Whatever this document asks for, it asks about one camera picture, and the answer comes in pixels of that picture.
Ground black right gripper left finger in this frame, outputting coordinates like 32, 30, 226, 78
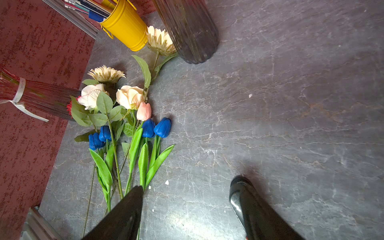
83, 186, 144, 240

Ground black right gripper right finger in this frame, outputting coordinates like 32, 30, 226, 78
240, 187, 303, 240

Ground white rose flower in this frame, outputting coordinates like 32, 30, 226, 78
116, 86, 145, 110

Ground pale pink rose flower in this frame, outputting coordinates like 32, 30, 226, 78
78, 84, 108, 110

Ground blue tulip pair left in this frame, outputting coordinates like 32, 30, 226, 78
88, 126, 112, 151

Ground pink tulip bud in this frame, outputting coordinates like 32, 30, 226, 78
137, 102, 152, 122

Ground red gerbera flower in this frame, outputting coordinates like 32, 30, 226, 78
66, 102, 72, 118

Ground cream gerbera flower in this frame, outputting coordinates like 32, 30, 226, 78
88, 65, 126, 84
147, 26, 178, 80

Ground red glass vase with ribbon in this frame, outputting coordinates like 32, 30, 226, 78
1, 67, 81, 122

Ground yellow metal pen bucket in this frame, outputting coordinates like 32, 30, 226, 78
100, 0, 148, 52

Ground aluminium corner profile left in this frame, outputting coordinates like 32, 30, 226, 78
42, 0, 99, 39

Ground dark ribbed glass vase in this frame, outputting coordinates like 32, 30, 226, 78
153, 0, 220, 65

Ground pens in bucket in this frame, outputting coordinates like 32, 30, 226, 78
64, 0, 117, 23

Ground aluminium front rail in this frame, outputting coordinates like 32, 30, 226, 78
20, 206, 63, 240

